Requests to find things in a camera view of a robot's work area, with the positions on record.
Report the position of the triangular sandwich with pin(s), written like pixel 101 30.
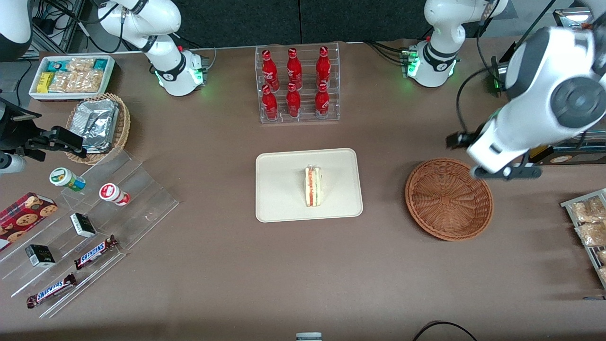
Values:
pixel 313 187

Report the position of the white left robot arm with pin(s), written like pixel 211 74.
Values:
pixel 535 94

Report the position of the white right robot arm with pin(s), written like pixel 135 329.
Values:
pixel 161 47

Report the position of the light wicker basket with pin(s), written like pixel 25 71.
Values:
pixel 124 125

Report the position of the brown wicker basket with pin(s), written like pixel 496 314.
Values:
pixel 450 199

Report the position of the cream plastic tray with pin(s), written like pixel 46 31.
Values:
pixel 279 184

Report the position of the green lid white cup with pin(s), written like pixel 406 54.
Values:
pixel 64 177

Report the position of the silver foil packet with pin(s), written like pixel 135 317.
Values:
pixel 97 123

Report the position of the white snack tub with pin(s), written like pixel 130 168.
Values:
pixel 35 94

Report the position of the red lid white cup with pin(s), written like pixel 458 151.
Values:
pixel 111 192

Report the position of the clear bag of crackers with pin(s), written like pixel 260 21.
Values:
pixel 78 80

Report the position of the yellow snack pack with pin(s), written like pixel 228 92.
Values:
pixel 45 82

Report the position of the small black box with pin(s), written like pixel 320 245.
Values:
pixel 83 225
pixel 40 255

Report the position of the teal snack pack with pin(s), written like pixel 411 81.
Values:
pixel 100 64
pixel 56 65

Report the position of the red cookie box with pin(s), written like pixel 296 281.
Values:
pixel 23 218

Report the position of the clear acrylic stepped stand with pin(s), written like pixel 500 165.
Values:
pixel 137 203

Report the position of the snickers bar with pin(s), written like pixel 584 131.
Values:
pixel 94 252
pixel 51 291

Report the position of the black food warmer machine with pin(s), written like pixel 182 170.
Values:
pixel 577 158

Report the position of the red cola bottle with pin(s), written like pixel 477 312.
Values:
pixel 293 102
pixel 270 104
pixel 270 71
pixel 294 68
pixel 322 102
pixel 323 67

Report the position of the clear bag of pastry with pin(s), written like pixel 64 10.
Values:
pixel 592 234
pixel 587 210

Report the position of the clear acrylic bottle rack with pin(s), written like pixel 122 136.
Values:
pixel 307 116

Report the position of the grey device edge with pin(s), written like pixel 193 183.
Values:
pixel 308 336

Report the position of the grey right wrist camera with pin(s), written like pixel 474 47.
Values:
pixel 12 164

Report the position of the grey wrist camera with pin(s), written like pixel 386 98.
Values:
pixel 12 164
pixel 521 172

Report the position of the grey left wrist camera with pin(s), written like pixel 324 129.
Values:
pixel 521 172

